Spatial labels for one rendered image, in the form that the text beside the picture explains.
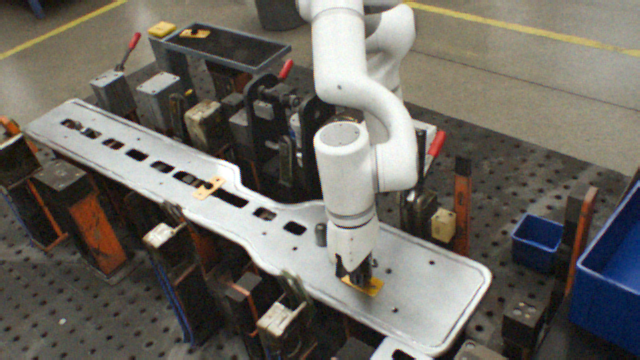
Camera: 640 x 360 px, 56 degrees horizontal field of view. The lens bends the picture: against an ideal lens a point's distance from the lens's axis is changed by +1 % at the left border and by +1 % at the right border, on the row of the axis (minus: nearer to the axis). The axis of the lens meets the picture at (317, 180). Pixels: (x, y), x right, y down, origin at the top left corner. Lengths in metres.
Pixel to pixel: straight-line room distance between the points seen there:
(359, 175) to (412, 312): 0.30
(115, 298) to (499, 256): 1.00
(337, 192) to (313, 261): 0.29
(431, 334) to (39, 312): 1.08
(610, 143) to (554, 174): 1.36
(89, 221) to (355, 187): 0.88
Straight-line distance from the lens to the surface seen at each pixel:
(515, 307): 1.00
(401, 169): 0.90
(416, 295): 1.11
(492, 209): 1.71
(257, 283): 1.18
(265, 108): 1.35
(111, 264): 1.73
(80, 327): 1.67
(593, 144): 3.15
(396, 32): 1.58
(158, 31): 1.83
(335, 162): 0.88
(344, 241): 0.99
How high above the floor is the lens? 1.87
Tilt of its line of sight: 40 degrees down
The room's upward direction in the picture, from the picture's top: 10 degrees counter-clockwise
